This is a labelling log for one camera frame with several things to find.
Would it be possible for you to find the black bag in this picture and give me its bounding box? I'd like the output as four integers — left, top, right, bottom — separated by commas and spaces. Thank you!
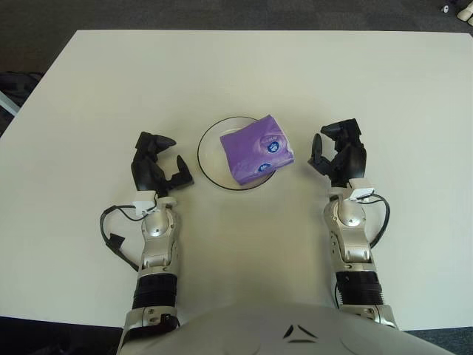
0, 72, 44, 119

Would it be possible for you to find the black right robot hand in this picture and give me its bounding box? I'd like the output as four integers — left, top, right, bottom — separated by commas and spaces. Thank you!
307, 118, 369, 188

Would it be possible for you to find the white plate black rim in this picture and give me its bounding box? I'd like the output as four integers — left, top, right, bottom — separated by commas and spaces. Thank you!
197, 115, 278, 192

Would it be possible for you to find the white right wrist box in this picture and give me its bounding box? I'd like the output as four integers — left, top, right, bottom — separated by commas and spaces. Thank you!
347, 178, 376, 203

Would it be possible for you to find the purple tissue paper pack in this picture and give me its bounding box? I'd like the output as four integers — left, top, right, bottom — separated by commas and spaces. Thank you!
219, 114, 296, 186

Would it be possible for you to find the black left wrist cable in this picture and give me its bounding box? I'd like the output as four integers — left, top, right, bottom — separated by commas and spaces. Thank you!
98, 205, 143, 273

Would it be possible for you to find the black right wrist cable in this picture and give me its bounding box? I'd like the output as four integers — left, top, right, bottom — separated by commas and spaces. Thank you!
365, 195, 392, 249

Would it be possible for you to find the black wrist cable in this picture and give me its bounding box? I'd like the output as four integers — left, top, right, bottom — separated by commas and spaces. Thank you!
98, 205, 143, 273
365, 195, 392, 249

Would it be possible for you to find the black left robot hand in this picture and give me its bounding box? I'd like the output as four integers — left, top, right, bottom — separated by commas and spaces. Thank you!
132, 131, 195, 197

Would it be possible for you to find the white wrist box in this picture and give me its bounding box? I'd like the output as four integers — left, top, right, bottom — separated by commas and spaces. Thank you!
347, 178, 376, 203
132, 190, 158, 217

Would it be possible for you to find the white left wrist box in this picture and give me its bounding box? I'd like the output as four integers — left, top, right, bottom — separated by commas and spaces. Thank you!
132, 190, 158, 217

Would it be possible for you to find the grey white furniture edge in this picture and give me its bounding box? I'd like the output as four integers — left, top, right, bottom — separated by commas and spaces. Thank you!
0, 90, 20, 118

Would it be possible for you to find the grey robot torso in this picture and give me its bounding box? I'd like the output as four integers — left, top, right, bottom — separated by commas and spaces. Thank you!
138, 300, 450, 355

